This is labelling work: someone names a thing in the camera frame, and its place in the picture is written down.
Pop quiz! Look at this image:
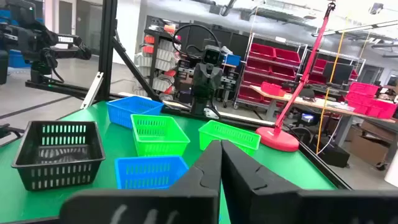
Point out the long yellow cable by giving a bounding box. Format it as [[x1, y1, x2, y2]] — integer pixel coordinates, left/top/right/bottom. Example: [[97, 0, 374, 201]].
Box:
[[316, 30, 346, 155]]

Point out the black aluminium frame post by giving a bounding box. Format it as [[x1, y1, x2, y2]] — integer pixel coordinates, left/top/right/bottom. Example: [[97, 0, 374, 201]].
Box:
[[98, 0, 160, 102]]

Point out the red plastic bin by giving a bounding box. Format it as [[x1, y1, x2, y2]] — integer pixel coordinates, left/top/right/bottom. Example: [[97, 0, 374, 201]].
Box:
[[345, 93, 374, 114], [260, 81, 286, 97], [238, 85, 264, 103], [244, 60, 273, 77], [270, 65, 296, 81], [249, 42, 276, 61], [274, 48, 302, 66], [369, 99, 398, 120], [348, 82, 380, 97]]

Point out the white cylinder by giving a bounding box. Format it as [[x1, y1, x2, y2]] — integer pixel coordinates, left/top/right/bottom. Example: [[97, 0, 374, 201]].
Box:
[[384, 158, 398, 187]]

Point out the black rack with small bins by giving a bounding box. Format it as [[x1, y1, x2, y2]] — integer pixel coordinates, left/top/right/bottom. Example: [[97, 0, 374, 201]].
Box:
[[133, 27, 183, 97]]

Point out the black equipment case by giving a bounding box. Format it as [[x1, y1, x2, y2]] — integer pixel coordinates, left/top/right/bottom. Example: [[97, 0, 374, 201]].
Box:
[[310, 136, 351, 168]]

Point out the wooden top work table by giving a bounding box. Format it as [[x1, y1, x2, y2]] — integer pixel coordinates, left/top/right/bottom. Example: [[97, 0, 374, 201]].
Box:
[[250, 85, 397, 147]]

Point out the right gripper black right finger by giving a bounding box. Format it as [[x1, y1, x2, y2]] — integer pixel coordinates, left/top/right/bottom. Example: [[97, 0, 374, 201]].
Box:
[[221, 139, 398, 224]]

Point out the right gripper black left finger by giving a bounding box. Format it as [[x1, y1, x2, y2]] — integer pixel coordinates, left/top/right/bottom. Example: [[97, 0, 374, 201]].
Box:
[[58, 140, 223, 224]]

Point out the brown cardboard box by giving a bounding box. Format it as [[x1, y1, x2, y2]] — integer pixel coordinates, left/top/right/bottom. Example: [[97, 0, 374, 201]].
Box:
[[349, 133, 397, 166]]

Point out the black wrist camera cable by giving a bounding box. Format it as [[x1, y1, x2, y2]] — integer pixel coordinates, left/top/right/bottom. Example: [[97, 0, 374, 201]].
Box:
[[172, 24, 222, 62]]

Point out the black computer monitor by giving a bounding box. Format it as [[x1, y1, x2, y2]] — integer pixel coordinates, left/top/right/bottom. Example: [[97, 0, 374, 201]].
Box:
[[323, 62, 354, 85]]

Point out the wire shelf rack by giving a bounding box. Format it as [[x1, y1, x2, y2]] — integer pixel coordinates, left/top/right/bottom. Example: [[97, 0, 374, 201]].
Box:
[[234, 32, 309, 110]]

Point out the green slotted plastic basket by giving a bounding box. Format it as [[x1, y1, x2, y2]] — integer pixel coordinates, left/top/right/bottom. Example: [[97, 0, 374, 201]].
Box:
[[130, 114, 191, 157], [198, 119, 261, 156]]

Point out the blue slotted plastic basket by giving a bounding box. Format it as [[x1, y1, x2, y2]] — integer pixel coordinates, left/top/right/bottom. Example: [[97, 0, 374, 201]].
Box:
[[114, 155, 190, 190], [106, 95, 165, 129]]

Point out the silver metal bracket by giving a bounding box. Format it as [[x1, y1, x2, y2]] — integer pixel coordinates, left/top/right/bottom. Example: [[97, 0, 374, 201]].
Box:
[[80, 72, 104, 110]]

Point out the black slotted plastic basket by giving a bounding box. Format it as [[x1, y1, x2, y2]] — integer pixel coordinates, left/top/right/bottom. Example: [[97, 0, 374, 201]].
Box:
[[11, 120, 106, 192]]

